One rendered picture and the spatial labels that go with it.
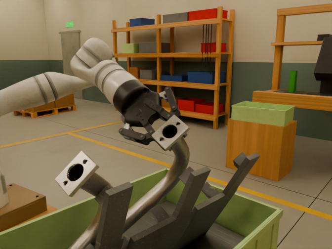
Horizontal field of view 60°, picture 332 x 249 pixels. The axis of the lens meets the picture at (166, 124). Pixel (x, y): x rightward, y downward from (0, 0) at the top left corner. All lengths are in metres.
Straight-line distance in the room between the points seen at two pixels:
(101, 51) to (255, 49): 5.13
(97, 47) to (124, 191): 0.37
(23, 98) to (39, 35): 10.51
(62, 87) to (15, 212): 0.40
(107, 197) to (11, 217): 0.60
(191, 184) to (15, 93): 0.64
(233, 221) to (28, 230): 0.55
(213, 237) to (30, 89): 0.68
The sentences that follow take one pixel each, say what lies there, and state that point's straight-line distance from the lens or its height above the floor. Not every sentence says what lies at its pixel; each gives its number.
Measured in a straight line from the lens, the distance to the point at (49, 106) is 7.35.
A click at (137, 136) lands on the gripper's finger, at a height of 1.20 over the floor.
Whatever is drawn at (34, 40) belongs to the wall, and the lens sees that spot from 11.36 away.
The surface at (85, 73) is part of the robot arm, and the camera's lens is 0.67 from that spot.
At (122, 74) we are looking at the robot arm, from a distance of 0.60.
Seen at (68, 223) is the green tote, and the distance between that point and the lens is 0.83.
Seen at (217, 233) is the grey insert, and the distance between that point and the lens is 0.89.
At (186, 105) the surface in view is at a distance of 5.94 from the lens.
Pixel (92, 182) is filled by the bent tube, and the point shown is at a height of 1.16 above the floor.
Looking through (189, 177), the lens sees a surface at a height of 1.13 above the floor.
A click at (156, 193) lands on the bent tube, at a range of 0.60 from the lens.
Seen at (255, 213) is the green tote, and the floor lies 0.92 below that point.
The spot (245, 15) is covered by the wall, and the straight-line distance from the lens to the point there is 5.88.
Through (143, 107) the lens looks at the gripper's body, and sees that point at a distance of 0.55.
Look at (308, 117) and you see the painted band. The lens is 5.47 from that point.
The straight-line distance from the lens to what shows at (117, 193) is 0.43.
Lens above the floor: 1.34
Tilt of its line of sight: 13 degrees down
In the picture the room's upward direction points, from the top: straight up
